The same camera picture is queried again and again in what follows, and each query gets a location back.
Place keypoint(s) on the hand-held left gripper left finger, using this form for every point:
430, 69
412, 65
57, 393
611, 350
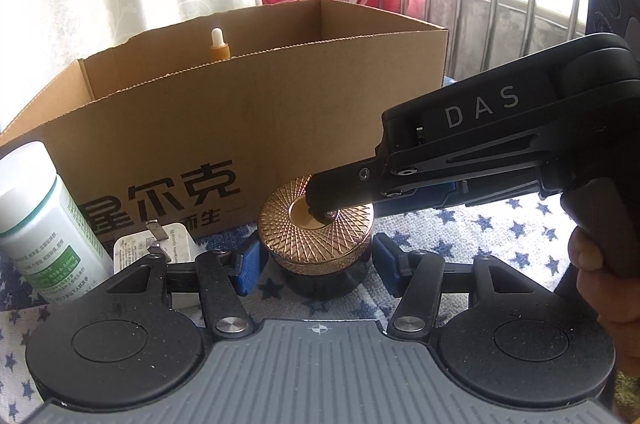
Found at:
246, 271

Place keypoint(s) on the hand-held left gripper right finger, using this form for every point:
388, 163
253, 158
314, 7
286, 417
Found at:
386, 265

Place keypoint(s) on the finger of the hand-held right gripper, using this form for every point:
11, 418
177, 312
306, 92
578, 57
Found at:
345, 186

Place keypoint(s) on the gold lid black jar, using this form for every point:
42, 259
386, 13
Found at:
320, 229

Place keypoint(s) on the brown cardboard box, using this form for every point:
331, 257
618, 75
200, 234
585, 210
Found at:
225, 119

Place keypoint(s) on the green glass dropper bottle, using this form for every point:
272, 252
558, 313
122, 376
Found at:
220, 46

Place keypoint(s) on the person's right hand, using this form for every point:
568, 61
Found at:
607, 294

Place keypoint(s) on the white plug charger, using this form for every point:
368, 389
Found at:
135, 249

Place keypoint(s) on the white plastic pill bottle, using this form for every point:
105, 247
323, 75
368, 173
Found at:
40, 224

